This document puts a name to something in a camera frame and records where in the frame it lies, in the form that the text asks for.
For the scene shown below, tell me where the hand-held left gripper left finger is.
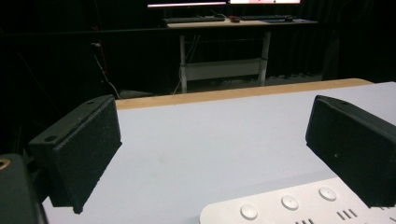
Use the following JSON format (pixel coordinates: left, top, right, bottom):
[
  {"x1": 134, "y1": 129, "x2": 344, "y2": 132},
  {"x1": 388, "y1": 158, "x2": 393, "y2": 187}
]
[{"x1": 28, "y1": 94, "x2": 123, "y2": 215}]

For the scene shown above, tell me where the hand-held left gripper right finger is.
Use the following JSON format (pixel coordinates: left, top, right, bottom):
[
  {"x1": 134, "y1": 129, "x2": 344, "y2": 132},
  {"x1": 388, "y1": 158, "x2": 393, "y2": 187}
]
[{"x1": 304, "y1": 94, "x2": 396, "y2": 209}]

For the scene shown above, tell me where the white power strip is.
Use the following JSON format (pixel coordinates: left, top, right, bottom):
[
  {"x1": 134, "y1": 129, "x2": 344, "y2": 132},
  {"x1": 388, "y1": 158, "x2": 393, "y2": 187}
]
[{"x1": 199, "y1": 176, "x2": 396, "y2": 224}]

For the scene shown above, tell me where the blue mouse pad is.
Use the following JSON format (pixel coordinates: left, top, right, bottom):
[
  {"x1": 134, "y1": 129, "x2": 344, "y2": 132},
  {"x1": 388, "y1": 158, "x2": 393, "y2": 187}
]
[{"x1": 262, "y1": 18, "x2": 310, "y2": 24}]

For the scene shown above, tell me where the wooden desk with white legs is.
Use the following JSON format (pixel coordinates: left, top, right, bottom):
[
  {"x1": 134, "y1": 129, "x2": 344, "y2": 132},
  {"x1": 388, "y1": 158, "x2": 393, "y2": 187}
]
[{"x1": 165, "y1": 18, "x2": 319, "y2": 94}]

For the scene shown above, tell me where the black keyboard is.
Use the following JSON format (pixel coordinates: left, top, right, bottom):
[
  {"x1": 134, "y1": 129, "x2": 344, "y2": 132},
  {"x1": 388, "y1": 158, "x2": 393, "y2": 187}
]
[
  {"x1": 161, "y1": 15, "x2": 226, "y2": 25},
  {"x1": 240, "y1": 14, "x2": 290, "y2": 21}
]

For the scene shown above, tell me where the computer monitor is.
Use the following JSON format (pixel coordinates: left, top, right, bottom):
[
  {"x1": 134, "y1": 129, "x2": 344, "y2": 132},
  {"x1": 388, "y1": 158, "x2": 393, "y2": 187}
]
[
  {"x1": 228, "y1": 0, "x2": 303, "y2": 6},
  {"x1": 147, "y1": 1, "x2": 228, "y2": 9}
]

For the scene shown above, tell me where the white cable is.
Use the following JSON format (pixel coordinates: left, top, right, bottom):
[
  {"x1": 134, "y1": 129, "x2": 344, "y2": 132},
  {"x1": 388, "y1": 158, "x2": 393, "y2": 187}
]
[{"x1": 91, "y1": 41, "x2": 122, "y2": 99}]

